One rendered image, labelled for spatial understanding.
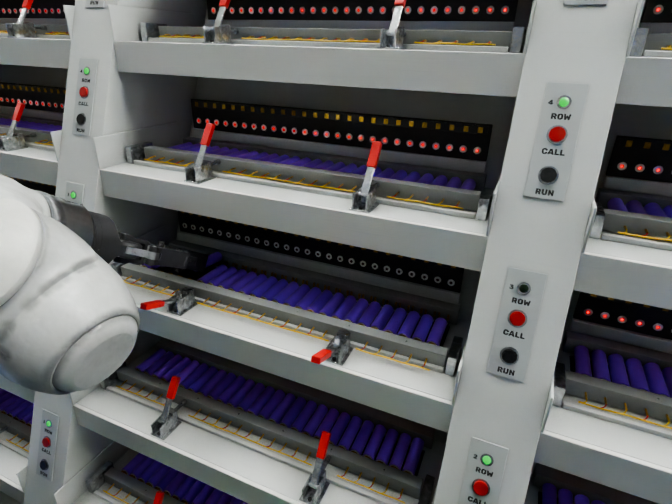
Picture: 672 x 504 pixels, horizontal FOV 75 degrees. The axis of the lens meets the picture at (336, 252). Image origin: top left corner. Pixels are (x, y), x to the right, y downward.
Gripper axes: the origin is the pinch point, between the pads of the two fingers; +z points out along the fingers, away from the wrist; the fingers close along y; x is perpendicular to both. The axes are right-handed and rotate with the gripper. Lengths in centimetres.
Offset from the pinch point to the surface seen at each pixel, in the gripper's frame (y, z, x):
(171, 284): 1.3, -0.2, 4.6
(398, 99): -26.1, 9.8, -33.9
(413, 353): -39.3, 1.4, 4.4
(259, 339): -18.6, -2.6, 8.2
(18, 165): 35.1, -7.7, -9.0
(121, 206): 14.8, -1.8, -6.1
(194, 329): -7.9, -3.4, 9.6
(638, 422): -65, 3, 5
